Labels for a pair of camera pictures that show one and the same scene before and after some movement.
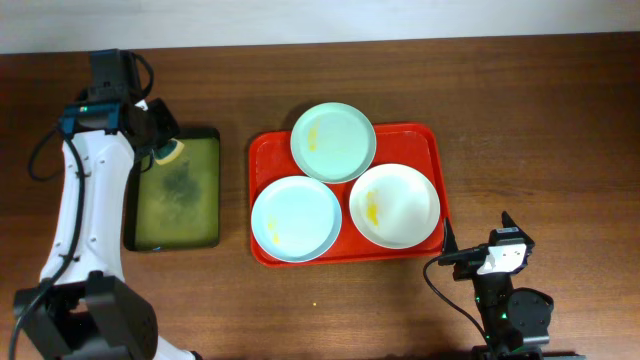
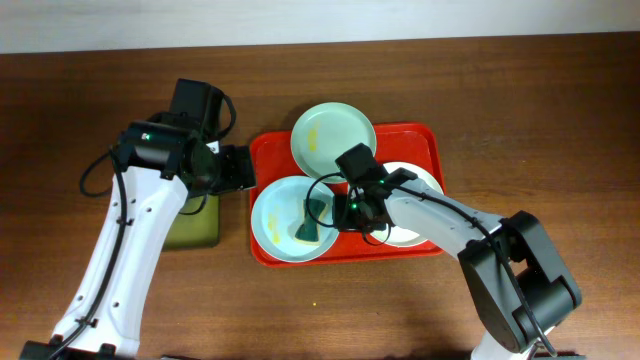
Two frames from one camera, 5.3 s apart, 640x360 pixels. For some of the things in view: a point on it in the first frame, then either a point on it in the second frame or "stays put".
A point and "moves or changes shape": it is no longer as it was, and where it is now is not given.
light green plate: [333, 143] stays put
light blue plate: [296, 218] stays put
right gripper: [524, 246] to [344, 216]
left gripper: [161, 126] to [239, 167]
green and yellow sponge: [169, 152] moves or changes shape
